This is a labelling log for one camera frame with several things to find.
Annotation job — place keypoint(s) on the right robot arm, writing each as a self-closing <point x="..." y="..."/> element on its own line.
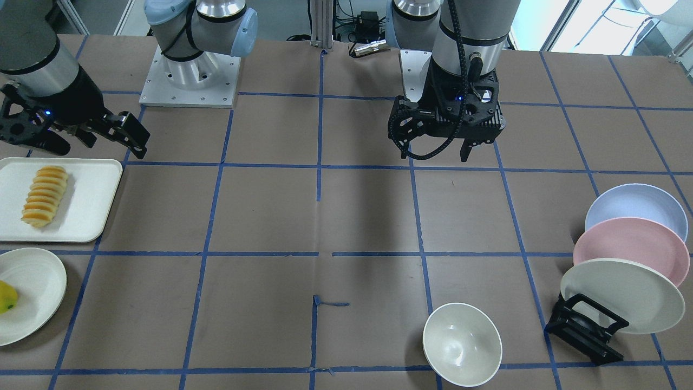
<point x="48" y="91"/>

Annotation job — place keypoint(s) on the pink plate in rack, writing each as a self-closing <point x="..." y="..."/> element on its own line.
<point x="639" y="240"/>

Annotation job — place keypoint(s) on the black plate rack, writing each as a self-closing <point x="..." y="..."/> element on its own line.
<point x="583" y="333"/>

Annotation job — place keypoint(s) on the white round plate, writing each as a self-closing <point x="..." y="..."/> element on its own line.
<point x="40" y="279"/>

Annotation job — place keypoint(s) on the yellow lemon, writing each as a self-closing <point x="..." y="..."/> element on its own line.
<point x="9" y="297"/>

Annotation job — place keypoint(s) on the white rectangular tray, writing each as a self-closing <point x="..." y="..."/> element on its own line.
<point x="82" y="214"/>

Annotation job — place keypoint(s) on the silver cylinder connector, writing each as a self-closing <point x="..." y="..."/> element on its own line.
<point x="362" y="50"/>

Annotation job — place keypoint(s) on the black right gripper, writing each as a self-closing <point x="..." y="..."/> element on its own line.
<point x="81" y="103"/>

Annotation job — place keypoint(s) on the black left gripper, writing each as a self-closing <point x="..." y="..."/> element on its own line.
<point x="439" y="86"/>

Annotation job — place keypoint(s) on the blue plate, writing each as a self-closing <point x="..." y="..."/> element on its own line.
<point x="642" y="201"/>

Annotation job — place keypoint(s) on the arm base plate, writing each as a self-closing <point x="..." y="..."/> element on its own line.
<point x="216" y="86"/>
<point x="414" y="67"/>

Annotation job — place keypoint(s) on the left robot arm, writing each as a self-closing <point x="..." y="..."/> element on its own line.
<point x="448" y="55"/>

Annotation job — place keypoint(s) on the cream plate in rack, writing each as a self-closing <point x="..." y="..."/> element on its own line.
<point x="649" y="301"/>

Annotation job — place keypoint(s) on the white bowl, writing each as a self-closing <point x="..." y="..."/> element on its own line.
<point x="462" y="344"/>

